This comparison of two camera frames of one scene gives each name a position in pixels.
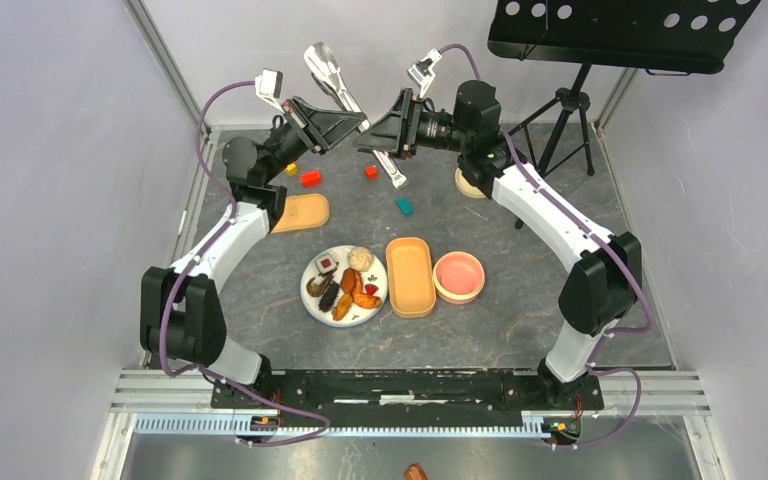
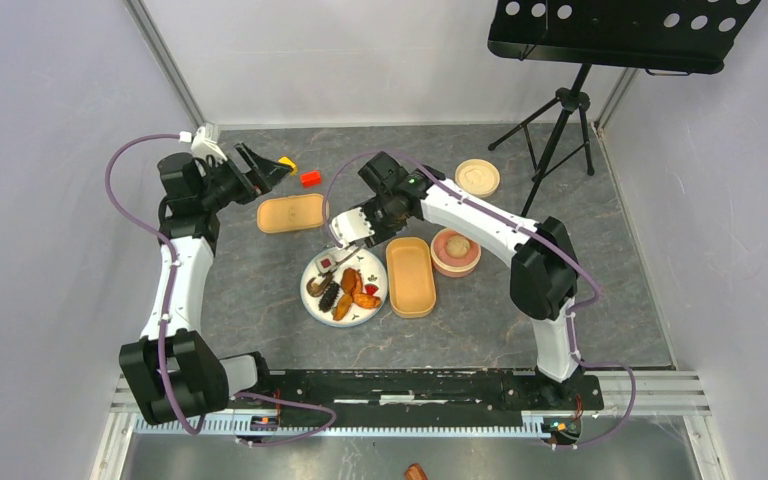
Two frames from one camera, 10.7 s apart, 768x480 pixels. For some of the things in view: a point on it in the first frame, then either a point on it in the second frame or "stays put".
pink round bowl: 458,277 -> 453,253
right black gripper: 388,133 -> 381,234
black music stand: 693,36 stays put
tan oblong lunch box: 410,275 stays put
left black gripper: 321,129 -> 261,175
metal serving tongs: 327,74 -> 353,248
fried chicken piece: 351,280 stays put
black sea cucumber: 329,296 stays put
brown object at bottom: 415,471 stays put
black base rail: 407,400 stays put
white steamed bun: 360,258 -> 457,246
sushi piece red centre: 325,263 stays put
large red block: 310,178 stays put
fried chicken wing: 361,298 stays put
